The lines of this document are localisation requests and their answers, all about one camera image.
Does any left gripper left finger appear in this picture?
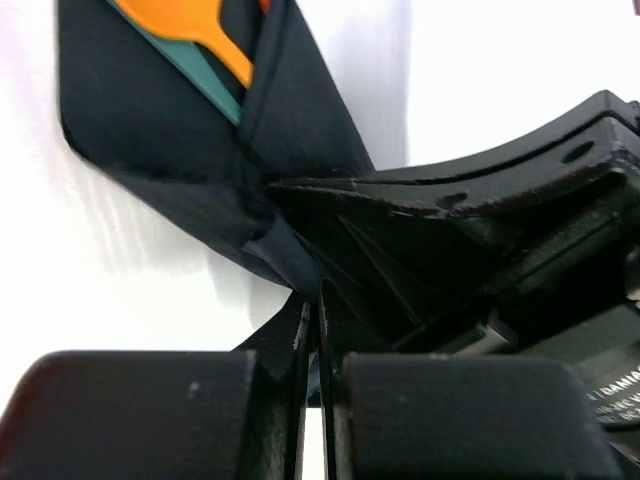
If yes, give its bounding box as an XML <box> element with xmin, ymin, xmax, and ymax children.
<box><xmin>1</xmin><ymin>295</ymin><xmax>312</xmax><ymax>479</ymax></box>

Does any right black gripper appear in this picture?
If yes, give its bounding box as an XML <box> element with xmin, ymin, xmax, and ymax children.
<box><xmin>267</xmin><ymin>89</ymin><xmax>640</xmax><ymax>441</ymax></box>

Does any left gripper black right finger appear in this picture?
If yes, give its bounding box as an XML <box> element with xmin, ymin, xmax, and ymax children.
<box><xmin>319</xmin><ymin>284</ymin><xmax>622</xmax><ymax>479</ymax></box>

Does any black paper napkin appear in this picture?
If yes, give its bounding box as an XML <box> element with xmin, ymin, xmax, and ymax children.
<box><xmin>58</xmin><ymin>1</ymin><xmax>373</xmax><ymax>297</ymax></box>

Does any orange plastic fork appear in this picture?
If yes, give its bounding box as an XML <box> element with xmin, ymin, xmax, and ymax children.
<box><xmin>258</xmin><ymin>0</ymin><xmax>271</xmax><ymax>14</ymax></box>

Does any teal plastic knife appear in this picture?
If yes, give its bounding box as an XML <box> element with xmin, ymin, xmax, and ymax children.
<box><xmin>139</xmin><ymin>30</ymin><xmax>241</xmax><ymax>125</ymax></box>

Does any yellow plastic spoon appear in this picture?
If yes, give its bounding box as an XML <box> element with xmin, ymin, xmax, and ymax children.
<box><xmin>116</xmin><ymin>0</ymin><xmax>254</xmax><ymax>88</ymax></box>

